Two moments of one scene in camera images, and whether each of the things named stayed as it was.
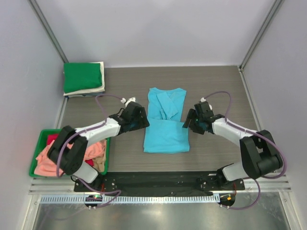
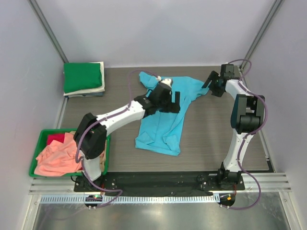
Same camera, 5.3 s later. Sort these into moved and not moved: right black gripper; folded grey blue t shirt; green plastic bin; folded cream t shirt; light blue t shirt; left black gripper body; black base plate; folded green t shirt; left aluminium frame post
Moved: right black gripper; left black gripper body; light blue t shirt
Not moved: folded cream t shirt; left aluminium frame post; folded grey blue t shirt; black base plate; green plastic bin; folded green t shirt
